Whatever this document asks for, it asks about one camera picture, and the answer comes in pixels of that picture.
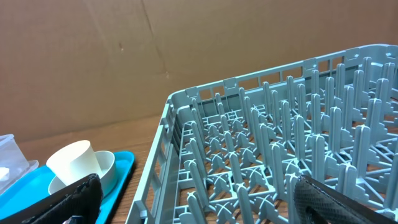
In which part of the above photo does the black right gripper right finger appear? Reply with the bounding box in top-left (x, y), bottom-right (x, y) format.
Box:
top-left (294, 175), bottom-right (397, 224)

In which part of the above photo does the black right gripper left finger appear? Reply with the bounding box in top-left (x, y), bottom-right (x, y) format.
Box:
top-left (1, 174), bottom-right (104, 224)

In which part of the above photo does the white paper cup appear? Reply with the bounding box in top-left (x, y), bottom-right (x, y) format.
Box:
top-left (46, 140), bottom-right (103, 185)

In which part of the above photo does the grey-green small saucer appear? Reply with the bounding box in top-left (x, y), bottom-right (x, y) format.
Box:
top-left (48, 151), bottom-right (118, 197)

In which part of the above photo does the grey dishwasher rack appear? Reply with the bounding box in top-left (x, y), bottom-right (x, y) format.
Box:
top-left (126, 44), bottom-right (397, 223)

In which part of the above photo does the teal plastic tray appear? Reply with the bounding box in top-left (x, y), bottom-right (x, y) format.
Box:
top-left (1, 151), bottom-right (136, 224)

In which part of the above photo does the clear plastic bin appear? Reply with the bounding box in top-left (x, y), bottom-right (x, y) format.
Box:
top-left (0, 134), bottom-right (39, 194)

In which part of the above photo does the white napkin in bin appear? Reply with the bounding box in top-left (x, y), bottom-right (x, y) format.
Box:
top-left (0, 167), bottom-right (10, 182)

